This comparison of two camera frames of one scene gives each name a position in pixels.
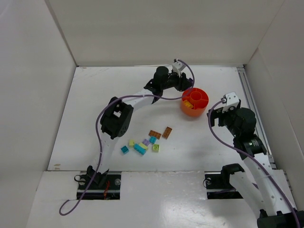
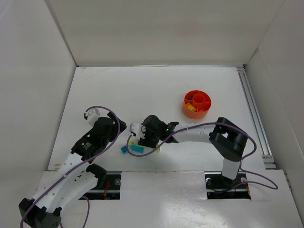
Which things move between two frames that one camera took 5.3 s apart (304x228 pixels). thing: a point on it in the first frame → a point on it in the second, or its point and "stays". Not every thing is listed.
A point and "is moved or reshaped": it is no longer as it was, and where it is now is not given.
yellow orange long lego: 187,103 is moved or reshaped
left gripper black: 183,83 → 116,122
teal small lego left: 125,149 stays
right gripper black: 215,114 → 147,141
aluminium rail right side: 259,120 stays
